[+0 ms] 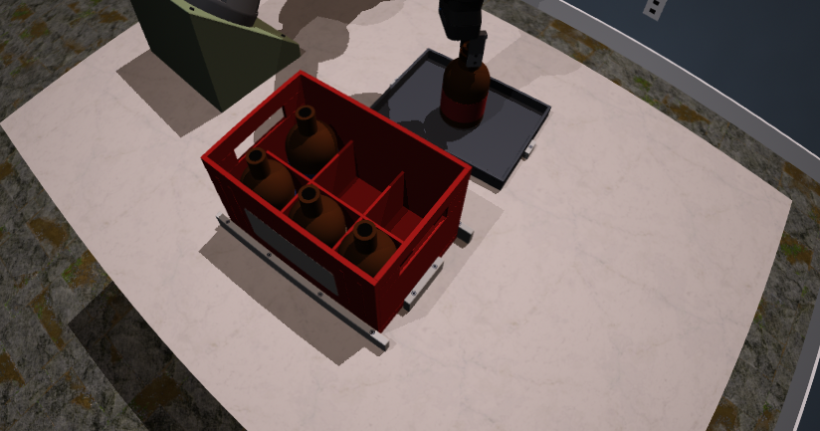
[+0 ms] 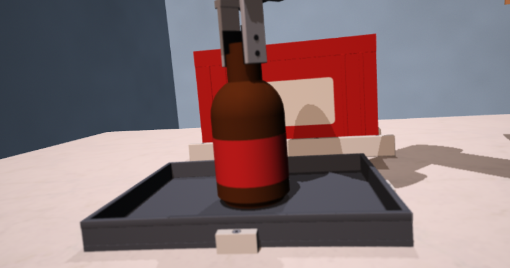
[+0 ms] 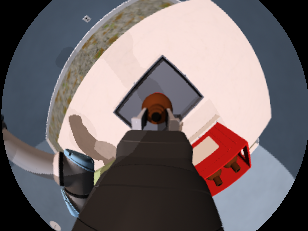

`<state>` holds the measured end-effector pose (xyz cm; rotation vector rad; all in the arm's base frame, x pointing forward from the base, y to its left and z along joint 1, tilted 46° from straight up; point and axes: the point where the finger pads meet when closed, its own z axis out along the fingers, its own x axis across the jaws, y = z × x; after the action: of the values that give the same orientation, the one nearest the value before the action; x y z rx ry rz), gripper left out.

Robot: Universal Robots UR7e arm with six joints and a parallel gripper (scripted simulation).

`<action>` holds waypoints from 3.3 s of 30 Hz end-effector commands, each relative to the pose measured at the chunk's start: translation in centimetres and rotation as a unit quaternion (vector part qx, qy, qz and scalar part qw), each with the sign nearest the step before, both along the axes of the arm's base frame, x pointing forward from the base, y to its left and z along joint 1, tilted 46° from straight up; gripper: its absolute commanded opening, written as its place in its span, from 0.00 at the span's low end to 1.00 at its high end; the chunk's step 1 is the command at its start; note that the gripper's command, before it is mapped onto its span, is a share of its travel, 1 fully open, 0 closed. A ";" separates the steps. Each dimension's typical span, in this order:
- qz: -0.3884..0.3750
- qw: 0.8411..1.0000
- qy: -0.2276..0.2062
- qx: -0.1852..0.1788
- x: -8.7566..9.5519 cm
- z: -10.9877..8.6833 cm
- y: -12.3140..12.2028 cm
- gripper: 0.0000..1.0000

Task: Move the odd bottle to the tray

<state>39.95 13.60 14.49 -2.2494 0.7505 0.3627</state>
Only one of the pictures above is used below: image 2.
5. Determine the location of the brown bottle with red label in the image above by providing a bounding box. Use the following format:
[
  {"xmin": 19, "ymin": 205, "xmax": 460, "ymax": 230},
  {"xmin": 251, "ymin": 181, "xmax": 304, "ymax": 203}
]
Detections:
[{"xmin": 210, "ymin": 42, "xmax": 290, "ymax": 209}]

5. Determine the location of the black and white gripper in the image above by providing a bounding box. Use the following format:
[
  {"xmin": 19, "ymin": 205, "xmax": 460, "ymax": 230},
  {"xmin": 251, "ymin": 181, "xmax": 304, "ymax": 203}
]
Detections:
[{"xmin": 214, "ymin": 0, "xmax": 283, "ymax": 67}]

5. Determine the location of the dark grey shallow tray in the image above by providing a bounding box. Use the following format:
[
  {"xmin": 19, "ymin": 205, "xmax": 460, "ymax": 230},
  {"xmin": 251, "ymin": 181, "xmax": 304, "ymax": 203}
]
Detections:
[{"xmin": 80, "ymin": 153, "xmax": 414, "ymax": 252}]

